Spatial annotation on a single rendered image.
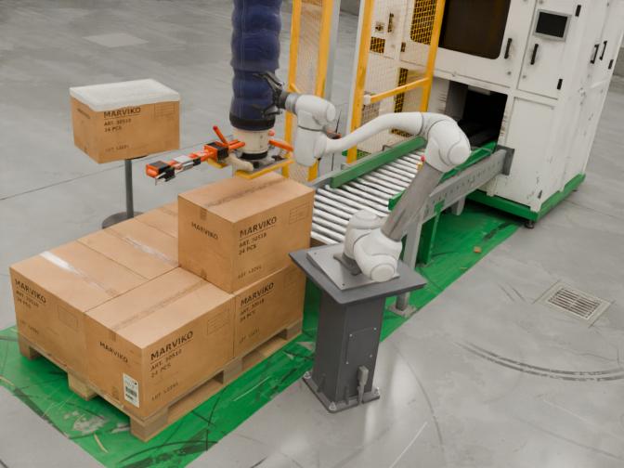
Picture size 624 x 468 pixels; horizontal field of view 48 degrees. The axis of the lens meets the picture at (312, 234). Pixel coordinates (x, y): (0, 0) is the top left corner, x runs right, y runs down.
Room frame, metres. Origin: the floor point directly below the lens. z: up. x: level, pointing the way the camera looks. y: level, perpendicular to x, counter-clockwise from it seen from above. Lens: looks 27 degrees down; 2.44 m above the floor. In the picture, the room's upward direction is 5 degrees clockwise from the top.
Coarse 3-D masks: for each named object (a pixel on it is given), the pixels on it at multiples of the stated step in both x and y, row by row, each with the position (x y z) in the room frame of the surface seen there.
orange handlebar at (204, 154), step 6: (270, 132) 3.38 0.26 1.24; (234, 144) 3.17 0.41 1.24; (240, 144) 3.19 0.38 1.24; (276, 144) 3.25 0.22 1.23; (282, 144) 3.23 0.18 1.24; (198, 150) 3.03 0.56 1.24; (204, 150) 3.05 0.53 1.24; (228, 150) 3.12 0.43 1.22; (192, 156) 2.98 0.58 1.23; (198, 156) 2.97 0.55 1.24; (204, 156) 2.99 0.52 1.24; (210, 156) 3.01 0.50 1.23; (168, 162) 2.86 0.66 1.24; (174, 162) 2.88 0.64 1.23; (150, 174) 2.75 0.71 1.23; (156, 174) 2.75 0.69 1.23
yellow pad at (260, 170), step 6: (276, 156) 3.29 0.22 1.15; (258, 162) 3.19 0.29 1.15; (276, 162) 3.27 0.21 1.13; (282, 162) 3.29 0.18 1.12; (288, 162) 3.31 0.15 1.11; (258, 168) 3.17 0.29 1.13; (264, 168) 3.18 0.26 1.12; (270, 168) 3.20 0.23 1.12; (276, 168) 3.24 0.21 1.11; (240, 174) 3.11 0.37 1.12; (246, 174) 3.10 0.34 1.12; (252, 174) 3.11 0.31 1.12; (258, 174) 3.13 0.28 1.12; (264, 174) 3.16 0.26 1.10
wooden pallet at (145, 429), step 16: (272, 336) 3.19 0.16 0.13; (288, 336) 3.31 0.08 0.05; (32, 352) 2.96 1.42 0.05; (256, 352) 3.17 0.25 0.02; (272, 352) 3.20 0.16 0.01; (64, 368) 2.77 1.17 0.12; (224, 368) 2.87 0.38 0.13; (240, 368) 2.98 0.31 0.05; (80, 384) 2.70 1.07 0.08; (208, 384) 2.86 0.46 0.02; (224, 384) 2.87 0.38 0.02; (112, 400) 2.56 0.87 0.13; (176, 400) 2.60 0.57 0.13; (192, 400) 2.73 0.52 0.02; (160, 416) 2.51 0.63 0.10; (176, 416) 2.60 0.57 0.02; (144, 432) 2.43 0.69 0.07; (160, 432) 2.51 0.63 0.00
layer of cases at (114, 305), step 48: (96, 240) 3.33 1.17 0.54; (144, 240) 3.39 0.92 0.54; (48, 288) 2.83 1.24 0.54; (96, 288) 2.87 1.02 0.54; (144, 288) 2.91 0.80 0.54; (192, 288) 2.95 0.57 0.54; (288, 288) 3.28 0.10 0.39; (48, 336) 2.83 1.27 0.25; (96, 336) 2.61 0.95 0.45; (144, 336) 2.52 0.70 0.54; (192, 336) 2.68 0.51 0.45; (240, 336) 2.97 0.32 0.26; (96, 384) 2.63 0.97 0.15; (144, 384) 2.44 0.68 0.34; (192, 384) 2.69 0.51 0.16
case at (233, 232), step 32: (192, 192) 3.21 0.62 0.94; (224, 192) 3.25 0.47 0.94; (256, 192) 3.29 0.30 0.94; (288, 192) 3.33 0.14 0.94; (192, 224) 3.10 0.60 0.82; (224, 224) 2.96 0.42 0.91; (256, 224) 3.05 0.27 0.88; (288, 224) 3.24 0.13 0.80; (192, 256) 3.10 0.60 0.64; (224, 256) 2.96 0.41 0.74; (256, 256) 3.06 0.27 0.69; (288, 256) 3.26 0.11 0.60; (224, 288) 2.95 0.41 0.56
